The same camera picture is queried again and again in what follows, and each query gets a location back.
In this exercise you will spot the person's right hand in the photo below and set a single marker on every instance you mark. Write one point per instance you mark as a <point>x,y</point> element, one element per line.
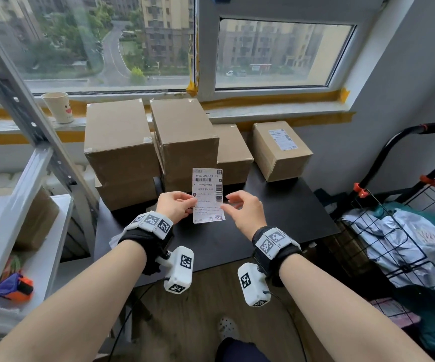
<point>249,216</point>

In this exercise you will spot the person's left hand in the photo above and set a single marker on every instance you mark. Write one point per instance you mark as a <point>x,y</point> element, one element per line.
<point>174,207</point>

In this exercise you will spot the shipping label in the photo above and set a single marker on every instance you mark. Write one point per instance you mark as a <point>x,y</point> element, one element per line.
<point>208,192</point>
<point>283,139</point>

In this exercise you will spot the slim brown cardboard box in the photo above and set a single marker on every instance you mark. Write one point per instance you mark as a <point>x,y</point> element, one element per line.
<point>277,162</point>

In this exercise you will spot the stack of shipping labels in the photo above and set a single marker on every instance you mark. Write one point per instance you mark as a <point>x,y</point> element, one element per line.
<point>116,241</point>

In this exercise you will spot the dented labelled cardboard box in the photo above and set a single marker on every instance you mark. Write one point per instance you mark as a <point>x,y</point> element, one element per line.
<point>40,222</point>

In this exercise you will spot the person's left forearm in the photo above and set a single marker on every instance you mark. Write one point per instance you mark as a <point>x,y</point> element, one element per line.
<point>74,316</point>

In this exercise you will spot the person's right forearm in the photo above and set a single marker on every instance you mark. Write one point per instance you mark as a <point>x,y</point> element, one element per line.
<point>345,324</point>

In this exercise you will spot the person's black trousers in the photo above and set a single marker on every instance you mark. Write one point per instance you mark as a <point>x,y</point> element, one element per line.
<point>240,352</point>

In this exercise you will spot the dark teal cloth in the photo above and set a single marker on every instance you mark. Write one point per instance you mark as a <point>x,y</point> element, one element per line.
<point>324,197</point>

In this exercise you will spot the orange cart clip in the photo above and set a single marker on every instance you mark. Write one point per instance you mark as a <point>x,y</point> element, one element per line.
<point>360,191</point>
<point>430,180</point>

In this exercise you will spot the white perforated clog shoe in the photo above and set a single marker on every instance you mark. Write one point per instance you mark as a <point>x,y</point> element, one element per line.
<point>228,329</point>

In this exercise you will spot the paper cup with face print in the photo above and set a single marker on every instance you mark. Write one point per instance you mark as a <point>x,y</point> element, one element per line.
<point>59,109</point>

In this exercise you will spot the grey metal shelf rack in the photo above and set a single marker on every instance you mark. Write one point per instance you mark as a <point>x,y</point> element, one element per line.
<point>14,222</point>

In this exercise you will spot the pink cloth item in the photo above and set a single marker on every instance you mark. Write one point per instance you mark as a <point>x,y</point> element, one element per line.
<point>394,311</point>

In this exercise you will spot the orange blue tape dispenser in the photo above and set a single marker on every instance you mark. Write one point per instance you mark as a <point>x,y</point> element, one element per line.
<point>21,290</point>

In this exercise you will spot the white window frame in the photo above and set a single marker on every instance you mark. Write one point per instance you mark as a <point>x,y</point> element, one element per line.
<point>206,52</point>

